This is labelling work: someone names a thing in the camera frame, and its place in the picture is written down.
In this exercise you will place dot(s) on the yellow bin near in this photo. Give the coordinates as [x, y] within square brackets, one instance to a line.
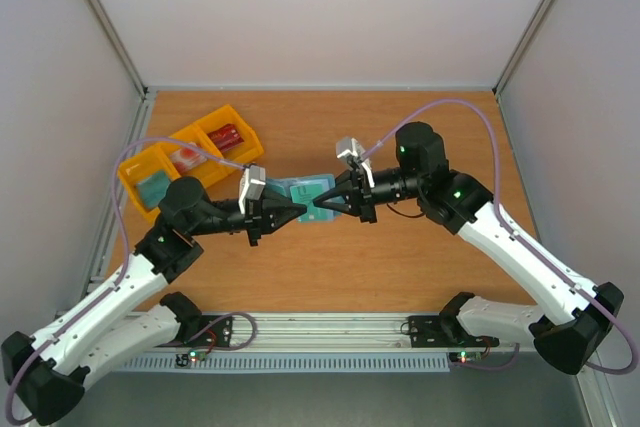
[146, 177]

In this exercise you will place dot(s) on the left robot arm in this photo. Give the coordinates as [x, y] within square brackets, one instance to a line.
[51, 370]

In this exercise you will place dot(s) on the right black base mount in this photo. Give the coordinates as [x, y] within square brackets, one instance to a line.
[428, 331]

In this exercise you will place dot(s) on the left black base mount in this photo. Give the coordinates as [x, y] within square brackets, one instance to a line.
[213, 330]

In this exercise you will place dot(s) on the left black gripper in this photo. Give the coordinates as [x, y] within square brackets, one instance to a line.
[259, 214]

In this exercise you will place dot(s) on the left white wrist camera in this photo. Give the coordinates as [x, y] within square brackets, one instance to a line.
[252, 184]

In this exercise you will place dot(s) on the grey slotted cable duct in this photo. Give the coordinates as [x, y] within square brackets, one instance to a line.
[269, 363]

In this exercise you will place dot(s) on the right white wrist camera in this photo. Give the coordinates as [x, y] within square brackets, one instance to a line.
[351, 153]

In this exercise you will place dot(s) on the yellow bin far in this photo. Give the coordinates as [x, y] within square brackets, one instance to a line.
[250, 150]

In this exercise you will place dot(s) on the red card stack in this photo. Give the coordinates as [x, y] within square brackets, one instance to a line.
[226, 137]

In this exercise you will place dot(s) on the right small circuit board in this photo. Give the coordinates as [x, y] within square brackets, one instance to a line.
[467, 357]

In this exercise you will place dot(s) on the yellow bin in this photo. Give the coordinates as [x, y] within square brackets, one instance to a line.
[250, 150]
[146, 177]
[210, 172]

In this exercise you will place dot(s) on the teal card stack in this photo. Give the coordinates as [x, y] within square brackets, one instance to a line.
[152, 189]

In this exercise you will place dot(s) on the yellow bin middle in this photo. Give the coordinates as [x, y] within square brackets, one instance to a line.
[210, 172]

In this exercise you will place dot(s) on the small circuit board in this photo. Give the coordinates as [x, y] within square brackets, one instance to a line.
[184, 360]
[467, 357]

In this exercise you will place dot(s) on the aluminium front rail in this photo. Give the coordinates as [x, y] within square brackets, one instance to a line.
[325, 332]

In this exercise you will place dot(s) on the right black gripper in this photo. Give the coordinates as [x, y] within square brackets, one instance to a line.
[363, 198]

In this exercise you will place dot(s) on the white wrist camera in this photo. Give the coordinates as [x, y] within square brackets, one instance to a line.
[351, 153]
[252, 184]

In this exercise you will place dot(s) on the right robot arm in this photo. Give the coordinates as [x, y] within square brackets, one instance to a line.
[570, 315]

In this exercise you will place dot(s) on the white red-dot card stack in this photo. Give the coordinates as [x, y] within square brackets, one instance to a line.
[185, 159]

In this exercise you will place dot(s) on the teal green card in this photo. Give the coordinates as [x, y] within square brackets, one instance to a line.
[305, 193]

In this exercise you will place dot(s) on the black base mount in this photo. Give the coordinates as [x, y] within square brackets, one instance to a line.
[428, 331]
[213, 330]

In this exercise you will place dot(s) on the teal card holder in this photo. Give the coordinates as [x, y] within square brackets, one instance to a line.
[283, 185]

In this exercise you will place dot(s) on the left small circuit board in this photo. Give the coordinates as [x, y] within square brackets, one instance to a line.
[184, 360]

